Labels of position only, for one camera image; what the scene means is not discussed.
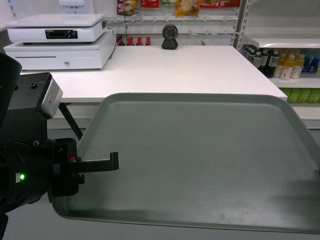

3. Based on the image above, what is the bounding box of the purple snack bag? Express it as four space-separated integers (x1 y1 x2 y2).
116 0 139 16

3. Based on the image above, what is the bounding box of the white metal store shelving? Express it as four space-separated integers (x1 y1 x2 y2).
234 0 320 130

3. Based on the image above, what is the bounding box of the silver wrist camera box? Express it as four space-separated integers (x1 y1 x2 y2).
38 72 63 120

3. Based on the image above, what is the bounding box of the black power cable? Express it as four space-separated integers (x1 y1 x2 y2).
106 26 118 61

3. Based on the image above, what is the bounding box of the white checkout table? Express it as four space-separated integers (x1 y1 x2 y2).
18 44 289 141

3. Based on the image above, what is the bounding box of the black round barcode scanner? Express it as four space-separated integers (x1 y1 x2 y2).
161 24 179 50

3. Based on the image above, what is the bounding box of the white cash drawer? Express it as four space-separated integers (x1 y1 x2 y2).
4 29 117 71

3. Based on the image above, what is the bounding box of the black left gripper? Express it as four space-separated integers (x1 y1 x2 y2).
48 138 119 202

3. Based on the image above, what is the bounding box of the yellow snack bag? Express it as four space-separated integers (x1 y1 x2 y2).
175 0 201 18

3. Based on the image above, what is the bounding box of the grey rectangular serving tray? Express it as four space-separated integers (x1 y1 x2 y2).
52 93 320 235

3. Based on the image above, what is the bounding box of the white checkout scale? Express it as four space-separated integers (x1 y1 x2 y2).
5 14 107 44

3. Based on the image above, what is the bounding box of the white point-of-sale terminal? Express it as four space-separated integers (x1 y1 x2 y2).
58 0 96 14

